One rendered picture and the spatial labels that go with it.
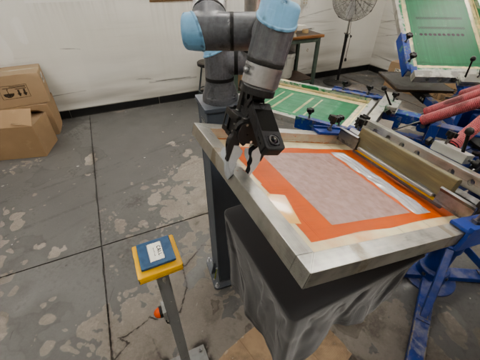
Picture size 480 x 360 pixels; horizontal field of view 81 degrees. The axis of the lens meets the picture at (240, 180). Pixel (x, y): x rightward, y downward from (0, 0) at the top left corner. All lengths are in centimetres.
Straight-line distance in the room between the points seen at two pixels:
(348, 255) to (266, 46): 40
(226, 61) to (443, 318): 187
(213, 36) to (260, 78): 15
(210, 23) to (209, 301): 159
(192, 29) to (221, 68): 51
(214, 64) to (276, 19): 62
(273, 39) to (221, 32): 14
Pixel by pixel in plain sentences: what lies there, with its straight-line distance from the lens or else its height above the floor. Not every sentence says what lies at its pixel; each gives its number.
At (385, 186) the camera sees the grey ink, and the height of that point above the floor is 111.
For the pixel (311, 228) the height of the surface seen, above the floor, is 121.
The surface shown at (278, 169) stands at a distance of 80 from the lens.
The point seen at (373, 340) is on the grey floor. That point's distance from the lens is 194.
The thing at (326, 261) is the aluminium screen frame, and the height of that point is 126.
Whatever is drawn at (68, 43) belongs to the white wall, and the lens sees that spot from 435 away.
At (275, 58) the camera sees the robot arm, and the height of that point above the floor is 151.
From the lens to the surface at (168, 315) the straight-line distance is 115.
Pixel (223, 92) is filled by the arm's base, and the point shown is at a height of 125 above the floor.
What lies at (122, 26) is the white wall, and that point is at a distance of 433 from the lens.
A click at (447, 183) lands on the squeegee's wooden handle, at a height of 116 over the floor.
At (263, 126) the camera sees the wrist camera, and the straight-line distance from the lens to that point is 55.
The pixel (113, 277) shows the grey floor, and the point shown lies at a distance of 215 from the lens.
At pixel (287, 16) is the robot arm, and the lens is 56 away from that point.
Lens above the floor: 164
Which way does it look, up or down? 37 degrees down
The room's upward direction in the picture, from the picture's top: straight up
